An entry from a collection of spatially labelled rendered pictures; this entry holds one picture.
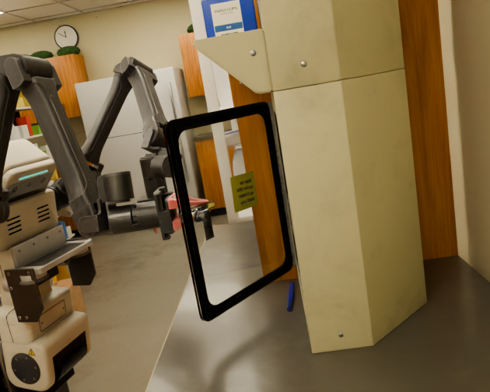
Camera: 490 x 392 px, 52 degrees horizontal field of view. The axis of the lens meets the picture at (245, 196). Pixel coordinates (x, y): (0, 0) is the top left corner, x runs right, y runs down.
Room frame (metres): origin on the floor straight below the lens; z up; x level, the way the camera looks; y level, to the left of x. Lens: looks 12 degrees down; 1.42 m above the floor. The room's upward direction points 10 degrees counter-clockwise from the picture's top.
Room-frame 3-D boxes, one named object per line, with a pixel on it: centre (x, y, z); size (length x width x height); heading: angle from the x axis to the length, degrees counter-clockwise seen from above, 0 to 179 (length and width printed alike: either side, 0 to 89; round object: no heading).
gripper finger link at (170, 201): (1.02, 0.13, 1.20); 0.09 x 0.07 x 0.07; 86
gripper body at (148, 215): (1.03, 0.20, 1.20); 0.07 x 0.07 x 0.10; 86
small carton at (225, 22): (0.93, -0.02, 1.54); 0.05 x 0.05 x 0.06; 87
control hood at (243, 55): (0.99, -0.03, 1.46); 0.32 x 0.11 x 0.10; 176
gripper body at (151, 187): (1.31, 0.23, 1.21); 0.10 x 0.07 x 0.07; 86
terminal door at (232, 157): (1.02, 0.02, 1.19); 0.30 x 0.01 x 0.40; 137
